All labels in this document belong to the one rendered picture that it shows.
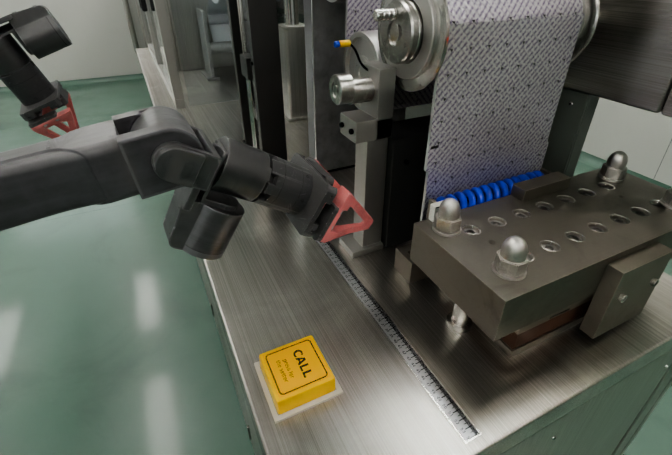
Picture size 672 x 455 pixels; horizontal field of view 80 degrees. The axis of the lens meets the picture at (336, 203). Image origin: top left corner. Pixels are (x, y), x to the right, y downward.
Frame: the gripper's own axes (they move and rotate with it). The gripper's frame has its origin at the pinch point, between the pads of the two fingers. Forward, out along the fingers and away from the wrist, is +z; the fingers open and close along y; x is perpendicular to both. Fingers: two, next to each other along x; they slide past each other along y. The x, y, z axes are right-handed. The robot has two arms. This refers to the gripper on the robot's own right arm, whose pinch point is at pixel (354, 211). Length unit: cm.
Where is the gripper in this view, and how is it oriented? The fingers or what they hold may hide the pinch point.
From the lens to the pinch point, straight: 52.9
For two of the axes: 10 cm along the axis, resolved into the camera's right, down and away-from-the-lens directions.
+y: 4.3, 4.7, -7.7
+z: 7.6, 2.7, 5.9
